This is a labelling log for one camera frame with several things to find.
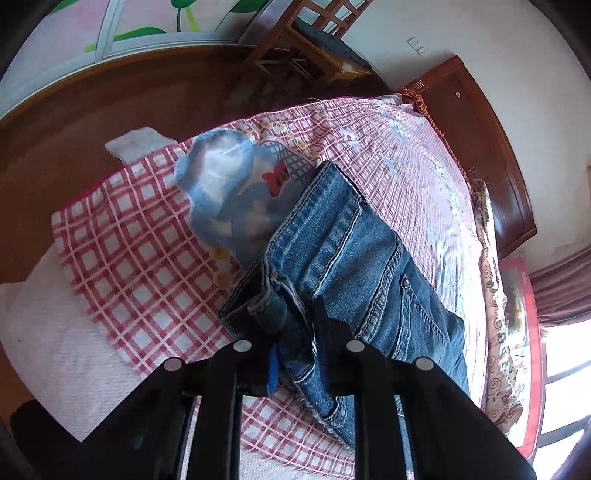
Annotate white cloth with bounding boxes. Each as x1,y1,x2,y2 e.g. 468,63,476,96
105,127,170,163

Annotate mauve curtain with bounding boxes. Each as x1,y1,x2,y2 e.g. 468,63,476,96
529,247,591,326

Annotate red bordered printed mat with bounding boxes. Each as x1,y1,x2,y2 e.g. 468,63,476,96
501,257,548,460

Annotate brown fringed cloth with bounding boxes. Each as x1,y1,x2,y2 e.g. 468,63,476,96
399,87,468,178

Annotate window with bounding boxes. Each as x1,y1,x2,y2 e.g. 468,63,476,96
536,318,591,462

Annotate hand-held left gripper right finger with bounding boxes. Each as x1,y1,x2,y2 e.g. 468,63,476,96
311,298,539,480

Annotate wooden chair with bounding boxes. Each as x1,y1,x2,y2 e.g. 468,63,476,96
242,0,375,86

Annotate wooden headboard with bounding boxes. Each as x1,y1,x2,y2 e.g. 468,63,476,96
399,55,537,259

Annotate white mattress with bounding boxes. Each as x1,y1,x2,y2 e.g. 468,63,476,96
0,251,259,480

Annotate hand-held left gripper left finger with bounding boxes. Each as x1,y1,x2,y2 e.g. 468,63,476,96
69,339,280,480

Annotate red plaid cartoon bed sheet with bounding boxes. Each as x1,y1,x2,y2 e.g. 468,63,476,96
51,95,490,467

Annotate sliding door with leaf print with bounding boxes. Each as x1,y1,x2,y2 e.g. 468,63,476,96
0,0,273,121

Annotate blue denim pants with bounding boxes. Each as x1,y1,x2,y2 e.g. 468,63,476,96
218,161,471,450

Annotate floral swirl quilt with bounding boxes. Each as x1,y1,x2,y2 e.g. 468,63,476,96
471,180,525,437

